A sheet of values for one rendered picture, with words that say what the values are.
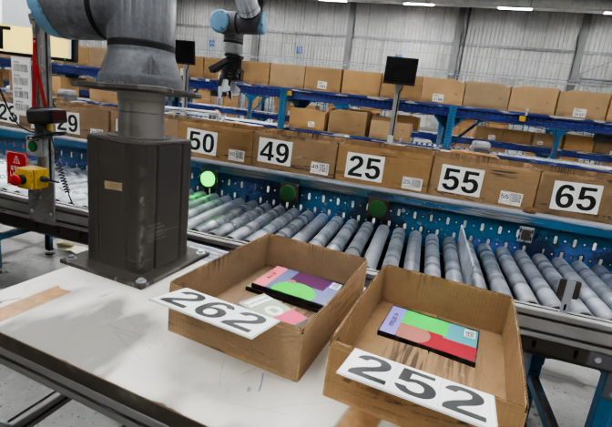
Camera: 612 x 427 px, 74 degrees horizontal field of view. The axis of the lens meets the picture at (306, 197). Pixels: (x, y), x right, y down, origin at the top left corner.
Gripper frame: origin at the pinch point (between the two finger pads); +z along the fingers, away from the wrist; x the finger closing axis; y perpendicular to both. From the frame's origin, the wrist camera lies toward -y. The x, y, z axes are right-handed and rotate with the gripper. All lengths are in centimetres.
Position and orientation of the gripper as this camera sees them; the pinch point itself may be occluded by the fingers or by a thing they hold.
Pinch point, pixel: (224, 97)
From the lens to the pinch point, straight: 203.1
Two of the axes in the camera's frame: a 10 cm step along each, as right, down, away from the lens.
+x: 2.9, -1.9, 9.4
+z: -1.3, 9.6, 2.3
